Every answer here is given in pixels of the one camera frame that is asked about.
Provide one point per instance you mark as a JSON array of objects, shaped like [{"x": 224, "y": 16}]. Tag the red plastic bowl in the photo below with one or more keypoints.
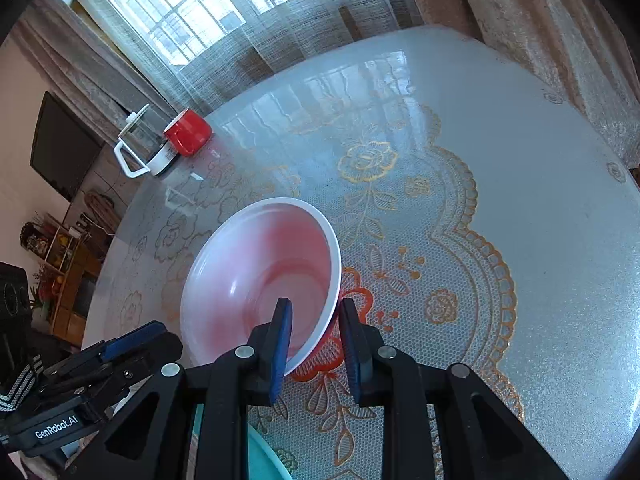
[{"x": 260, "y": 280}]

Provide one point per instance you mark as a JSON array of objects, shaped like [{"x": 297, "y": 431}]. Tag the black flat television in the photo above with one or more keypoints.
[{"x": 65, "y": 150}]

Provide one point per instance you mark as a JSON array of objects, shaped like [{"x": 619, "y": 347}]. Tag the woven wicker item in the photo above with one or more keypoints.
[{"x": 100, "y": 207}]

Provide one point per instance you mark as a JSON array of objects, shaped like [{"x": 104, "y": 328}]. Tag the gold lace tablecloth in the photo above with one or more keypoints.
[{"x": 425, "y": 270}]

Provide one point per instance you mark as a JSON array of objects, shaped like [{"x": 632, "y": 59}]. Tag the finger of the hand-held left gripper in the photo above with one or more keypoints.
[
  {"x": 145, "y": 360},
  {"x": 135, "y": 337}
]

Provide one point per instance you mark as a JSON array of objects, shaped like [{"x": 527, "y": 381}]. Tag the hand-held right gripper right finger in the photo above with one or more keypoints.
[{"x": 350, "y": 350}]

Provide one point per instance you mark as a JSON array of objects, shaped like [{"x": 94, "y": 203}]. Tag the wooden shelf cabinet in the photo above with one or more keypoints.
[{"x": 65, "y": 280}]

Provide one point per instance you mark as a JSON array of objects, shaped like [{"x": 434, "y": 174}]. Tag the teal plate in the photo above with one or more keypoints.
[{"x": 260, "y": 455}]

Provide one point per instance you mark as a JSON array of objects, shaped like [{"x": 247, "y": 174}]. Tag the red mug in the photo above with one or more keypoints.
[{"x": 187, "y": 132}]

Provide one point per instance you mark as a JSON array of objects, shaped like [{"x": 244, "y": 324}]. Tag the black speaker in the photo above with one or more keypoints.
[{"x": 12, "y": 287}]

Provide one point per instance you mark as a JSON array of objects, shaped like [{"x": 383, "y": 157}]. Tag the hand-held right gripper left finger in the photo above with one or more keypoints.
[{"x": 281, "y": 345}]

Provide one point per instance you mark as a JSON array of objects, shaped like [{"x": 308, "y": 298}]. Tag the white sheer curtain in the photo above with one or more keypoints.
[{"x": 280, "y": 50}]

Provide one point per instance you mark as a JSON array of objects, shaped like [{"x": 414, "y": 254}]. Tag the barred window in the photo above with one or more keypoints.
[{"x": 215, "y": 5}]

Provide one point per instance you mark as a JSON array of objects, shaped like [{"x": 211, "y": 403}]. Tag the beige curtain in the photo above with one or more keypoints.
[
  {"x": 90, "y": 60},
  {"x": 540, "y": 35}
]

